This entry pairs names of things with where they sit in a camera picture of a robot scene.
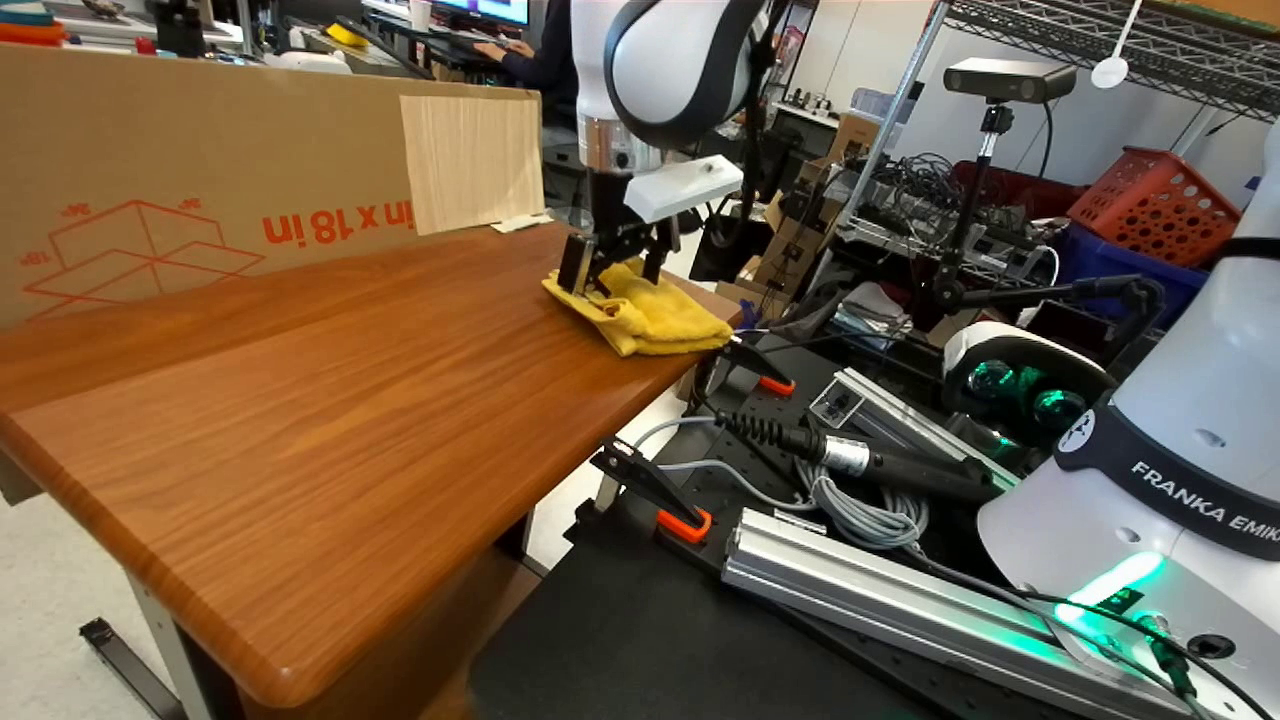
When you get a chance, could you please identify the grey coiled cable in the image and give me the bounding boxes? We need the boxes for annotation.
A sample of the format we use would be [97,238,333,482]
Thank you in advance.
[796,463,935,556]

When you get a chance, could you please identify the black clamp orange handle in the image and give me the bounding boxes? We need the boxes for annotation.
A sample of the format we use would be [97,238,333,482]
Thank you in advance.
[589,437,719,550]
[716,330,800,402]

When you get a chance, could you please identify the yellow towel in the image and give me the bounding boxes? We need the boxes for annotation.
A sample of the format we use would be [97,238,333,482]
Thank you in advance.
[539,254,737,361]

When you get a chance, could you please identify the black cable with connector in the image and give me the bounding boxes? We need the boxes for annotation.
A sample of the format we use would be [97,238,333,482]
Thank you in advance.
[716,402,995,504]

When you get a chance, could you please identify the grey metal table leg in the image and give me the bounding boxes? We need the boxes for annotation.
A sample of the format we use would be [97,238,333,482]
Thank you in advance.
[78,572,218,720]

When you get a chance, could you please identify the large brown cardboard box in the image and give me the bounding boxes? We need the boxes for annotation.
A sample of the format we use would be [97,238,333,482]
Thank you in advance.
[0,44,549,330]

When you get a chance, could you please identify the red plastic basket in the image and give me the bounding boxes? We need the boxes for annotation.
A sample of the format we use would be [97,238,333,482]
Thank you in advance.
[1066,142,1246,273]

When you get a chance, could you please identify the white round hanging object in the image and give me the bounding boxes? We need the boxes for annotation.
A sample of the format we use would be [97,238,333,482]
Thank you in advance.
[1089,0,1148,90]

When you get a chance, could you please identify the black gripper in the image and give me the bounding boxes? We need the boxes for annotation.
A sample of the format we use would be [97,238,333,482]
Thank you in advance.
[556,168,677,297]

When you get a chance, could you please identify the black camera stand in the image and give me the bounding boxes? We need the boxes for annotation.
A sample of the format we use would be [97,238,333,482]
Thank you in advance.
[931,101,1165,324]

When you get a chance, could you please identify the black mat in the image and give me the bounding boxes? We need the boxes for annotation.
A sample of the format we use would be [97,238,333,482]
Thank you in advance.
[463,330,1206,720]

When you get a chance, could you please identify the metal wire shelf rack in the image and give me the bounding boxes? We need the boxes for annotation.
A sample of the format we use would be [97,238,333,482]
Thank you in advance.
[835,0,1280,243]

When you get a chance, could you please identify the black flat panel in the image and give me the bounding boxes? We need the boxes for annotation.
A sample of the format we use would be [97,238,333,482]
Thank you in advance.
[687,213,775,289]

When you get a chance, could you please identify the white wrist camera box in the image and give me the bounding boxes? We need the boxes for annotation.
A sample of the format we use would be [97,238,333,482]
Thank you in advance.
[621,150,748,227]

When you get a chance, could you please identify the aluminium extrusion rail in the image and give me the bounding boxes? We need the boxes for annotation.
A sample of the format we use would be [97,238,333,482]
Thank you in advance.
[716,507,1206,720]

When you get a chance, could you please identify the blue plastic bin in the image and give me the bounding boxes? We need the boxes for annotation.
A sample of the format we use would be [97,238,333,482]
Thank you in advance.
[1056,224,1213,324]

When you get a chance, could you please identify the black camera on stand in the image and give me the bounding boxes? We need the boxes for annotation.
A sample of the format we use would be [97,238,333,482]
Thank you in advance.
[939,54,1082,105]

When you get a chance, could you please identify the computer monitor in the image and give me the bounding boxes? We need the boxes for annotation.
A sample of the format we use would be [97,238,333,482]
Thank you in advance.
[434,0,535,35]

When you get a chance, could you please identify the white black device green lights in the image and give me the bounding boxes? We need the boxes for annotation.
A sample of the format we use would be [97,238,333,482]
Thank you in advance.
[939,314,1116,437]

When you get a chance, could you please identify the light plywood panel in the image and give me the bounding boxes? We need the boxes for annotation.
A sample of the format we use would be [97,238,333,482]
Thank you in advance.
[398,90,549,238]

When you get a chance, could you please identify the small brown cardboard box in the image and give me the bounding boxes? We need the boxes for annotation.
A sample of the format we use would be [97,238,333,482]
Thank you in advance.
[757,213,833,298]

